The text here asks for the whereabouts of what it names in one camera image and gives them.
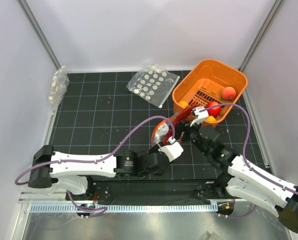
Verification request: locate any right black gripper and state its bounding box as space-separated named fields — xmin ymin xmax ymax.
xmin=169 ymin=117 xmax=210 ymax=156

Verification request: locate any red toy lobster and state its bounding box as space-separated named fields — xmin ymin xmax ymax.
xmin=163 ymin=104 xmax=197 ymax=145

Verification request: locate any red toy apple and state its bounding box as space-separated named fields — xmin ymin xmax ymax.
xmin=206 ymin=101 xmax=221 ymax=118

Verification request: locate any orange zip top bag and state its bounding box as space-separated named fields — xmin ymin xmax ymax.
xmin=151 ymin=120 xmax=170 ymax=148

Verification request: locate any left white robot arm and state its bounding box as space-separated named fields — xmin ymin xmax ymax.
xmin=28 ymin=144 xmax=181 ymax=200

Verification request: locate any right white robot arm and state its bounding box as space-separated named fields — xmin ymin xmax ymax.
xmin=175 ymin=121 xmax=298 ymax=234

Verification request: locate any white dotted zip bag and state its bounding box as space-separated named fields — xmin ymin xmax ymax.
xmin=127 ymin=63 xmax=180 ymax=108

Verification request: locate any yellow toy fruit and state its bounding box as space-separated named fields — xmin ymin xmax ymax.
xmin=206 ymin=115 xmax=216 ymax=122
xmin=178 ymin=100 xmax=189 ymax=109

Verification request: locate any orange plastic basket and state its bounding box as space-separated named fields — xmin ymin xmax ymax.
xmin=172 ymin=59 xmax=248 ymax=116

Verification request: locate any toy peach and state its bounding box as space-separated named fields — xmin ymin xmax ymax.
xmin=221 ymin=86 xmax=236 ymax=102

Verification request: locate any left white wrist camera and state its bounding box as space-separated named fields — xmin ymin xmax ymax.
xmin=158 ymin=142 xmax=183 ymax=163

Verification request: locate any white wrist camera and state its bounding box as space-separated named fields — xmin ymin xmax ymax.
xmin=190 ymin=106 xmax=209 ymax=127
xmin=158 ymin=142 xmax=183 ymax=163

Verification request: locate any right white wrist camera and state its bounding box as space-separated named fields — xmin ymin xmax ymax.
xmin=190 ymin=106 xmax=209 ymax=127

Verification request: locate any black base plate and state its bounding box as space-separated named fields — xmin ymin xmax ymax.
xmin=71 ymin=178 xmax=233 ymax=206

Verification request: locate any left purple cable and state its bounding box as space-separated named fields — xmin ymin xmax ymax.
xmin=15 ymin=115 xmax=176 ymax=217

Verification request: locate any purple cable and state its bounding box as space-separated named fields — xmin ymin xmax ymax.
xmin=15 ymin=115 xmax=176 ymax=217
xmin=196 ymin=103 xmax=298 ymax=220

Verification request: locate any slotted cable duct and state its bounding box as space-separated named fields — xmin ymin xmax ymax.
xmin=30 ymin=202 xmax=218 ymax=214

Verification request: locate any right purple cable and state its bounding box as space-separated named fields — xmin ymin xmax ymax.
xmin=196 ymin=103 xmax=298 ymax=220

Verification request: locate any clear bag at wall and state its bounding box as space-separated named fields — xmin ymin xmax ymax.
xmin=48 ymin=65 xmax=70 ymax=112

